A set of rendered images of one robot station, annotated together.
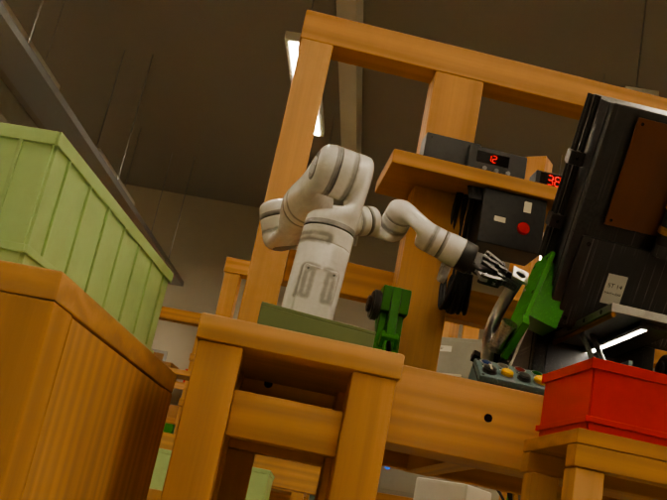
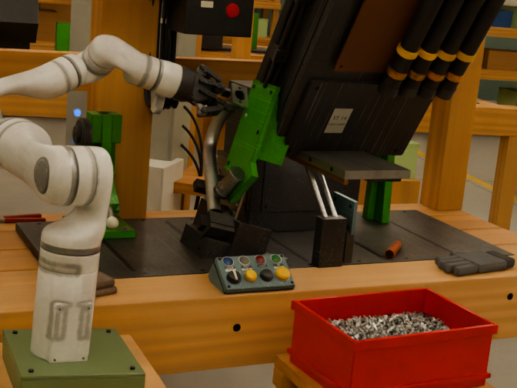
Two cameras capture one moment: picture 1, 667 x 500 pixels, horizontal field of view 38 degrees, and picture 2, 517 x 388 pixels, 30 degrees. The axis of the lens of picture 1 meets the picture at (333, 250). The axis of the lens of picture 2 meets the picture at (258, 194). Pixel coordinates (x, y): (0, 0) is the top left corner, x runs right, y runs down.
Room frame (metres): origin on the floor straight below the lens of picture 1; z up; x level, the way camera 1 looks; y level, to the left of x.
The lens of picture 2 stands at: (0.17, 0.28, 1.51)
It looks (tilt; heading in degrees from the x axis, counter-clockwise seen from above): 13 degrees down; 338
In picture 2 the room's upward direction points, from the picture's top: 5 degrees clockwise
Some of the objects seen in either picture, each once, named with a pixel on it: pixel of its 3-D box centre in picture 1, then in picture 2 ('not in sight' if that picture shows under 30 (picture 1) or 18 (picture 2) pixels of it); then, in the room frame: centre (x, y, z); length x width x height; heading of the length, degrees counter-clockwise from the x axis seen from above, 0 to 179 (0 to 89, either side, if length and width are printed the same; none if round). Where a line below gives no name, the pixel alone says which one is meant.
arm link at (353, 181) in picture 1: (339, 195); (75, 201); (1.60, 0.01, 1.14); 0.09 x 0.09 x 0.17; 14
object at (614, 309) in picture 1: (608, 334); (331, 157); (2.08, -0.65, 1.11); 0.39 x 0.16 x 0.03; 5
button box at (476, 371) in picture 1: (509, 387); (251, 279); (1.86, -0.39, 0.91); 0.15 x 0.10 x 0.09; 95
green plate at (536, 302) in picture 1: (541, 300); (265, 129); (2.11, -0.49, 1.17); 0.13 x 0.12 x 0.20; 95
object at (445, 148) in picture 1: (449, 154); not in sight; (2.37, -0.25, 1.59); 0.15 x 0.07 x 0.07; 95
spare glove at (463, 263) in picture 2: not in sight; (471, 261); (1.93, -0.95, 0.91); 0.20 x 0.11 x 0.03; 103
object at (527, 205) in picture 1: (505, 226); (211, 1); (2.37, -0.43, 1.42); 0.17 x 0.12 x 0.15; 95
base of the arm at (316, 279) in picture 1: (316, 278); (65, 299); (1.60, 0.02, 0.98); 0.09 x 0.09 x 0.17; 8
